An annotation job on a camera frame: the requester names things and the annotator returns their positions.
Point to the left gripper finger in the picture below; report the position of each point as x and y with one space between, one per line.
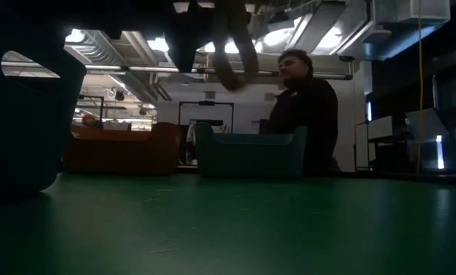
183 46

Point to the tan rubber band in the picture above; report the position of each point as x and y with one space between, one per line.
231 84

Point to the long silver ceiling pipe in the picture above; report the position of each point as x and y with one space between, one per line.
143 69

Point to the white cloth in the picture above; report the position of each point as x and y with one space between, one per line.
191 139

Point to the orange plastic basket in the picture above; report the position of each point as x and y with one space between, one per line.
120 153

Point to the teal plastic basket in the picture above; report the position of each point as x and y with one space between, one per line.
250 156

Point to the grey-blue plastic basket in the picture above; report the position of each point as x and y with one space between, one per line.
21 133

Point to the green table mat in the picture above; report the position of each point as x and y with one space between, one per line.
227 229

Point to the white cabinet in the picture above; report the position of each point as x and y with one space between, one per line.
378 128

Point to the lit white strip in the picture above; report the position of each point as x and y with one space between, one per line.
440 153

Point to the black background gantry frame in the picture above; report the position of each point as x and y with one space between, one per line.
206 103

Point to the black hanging camera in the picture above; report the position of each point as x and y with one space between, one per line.
119 95

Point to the rectangular metal air duct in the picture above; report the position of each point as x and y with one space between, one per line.
319 26

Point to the black dome camera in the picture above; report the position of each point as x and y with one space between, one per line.
347 58

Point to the large grey air duct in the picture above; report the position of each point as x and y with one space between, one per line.
403 23

